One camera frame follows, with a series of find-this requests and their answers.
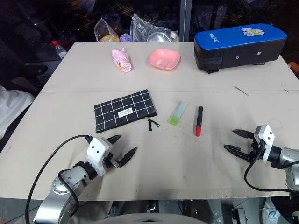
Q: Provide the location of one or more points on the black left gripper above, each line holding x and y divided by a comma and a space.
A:
109, 162

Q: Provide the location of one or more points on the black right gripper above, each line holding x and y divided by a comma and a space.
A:
255, 151

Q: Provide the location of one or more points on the black white grid pouch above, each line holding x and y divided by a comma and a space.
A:
123, 109

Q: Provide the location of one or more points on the red black marker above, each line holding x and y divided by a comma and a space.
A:
199, 121

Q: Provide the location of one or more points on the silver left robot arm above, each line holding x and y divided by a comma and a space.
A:
67, 186

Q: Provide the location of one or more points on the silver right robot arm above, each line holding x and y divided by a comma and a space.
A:
288, 158

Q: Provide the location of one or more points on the pink rolled cloth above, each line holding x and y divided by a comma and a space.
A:
122, 60

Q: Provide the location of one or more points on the orange object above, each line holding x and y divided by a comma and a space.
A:
294, 70

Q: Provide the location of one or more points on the blue black boxing pad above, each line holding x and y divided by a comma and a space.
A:
238, 46

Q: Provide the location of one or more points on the pink plastic bowl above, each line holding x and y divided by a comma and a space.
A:
164, 59

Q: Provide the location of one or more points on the purple small object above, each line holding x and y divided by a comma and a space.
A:
125, 37

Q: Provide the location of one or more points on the white cloth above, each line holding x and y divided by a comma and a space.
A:
14, 109

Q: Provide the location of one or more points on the red capped water bottle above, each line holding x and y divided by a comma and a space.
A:
59, 50

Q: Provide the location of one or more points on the black office chair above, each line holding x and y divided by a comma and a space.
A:
32, 72

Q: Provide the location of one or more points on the metal bowl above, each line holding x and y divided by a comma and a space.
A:
157, 37

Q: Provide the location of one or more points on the clear bag with orange item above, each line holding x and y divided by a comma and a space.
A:
107, 31

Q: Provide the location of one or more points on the clear crumpled plastic bag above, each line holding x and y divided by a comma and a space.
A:
142, 28

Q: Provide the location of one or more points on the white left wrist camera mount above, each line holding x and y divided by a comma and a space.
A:
98, 151

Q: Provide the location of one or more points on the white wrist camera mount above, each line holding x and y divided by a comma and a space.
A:
266, 137
98, 151

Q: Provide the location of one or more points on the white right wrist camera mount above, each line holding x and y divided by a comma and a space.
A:
266, 137

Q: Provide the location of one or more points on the silver vertical post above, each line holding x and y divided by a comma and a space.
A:
186, 21

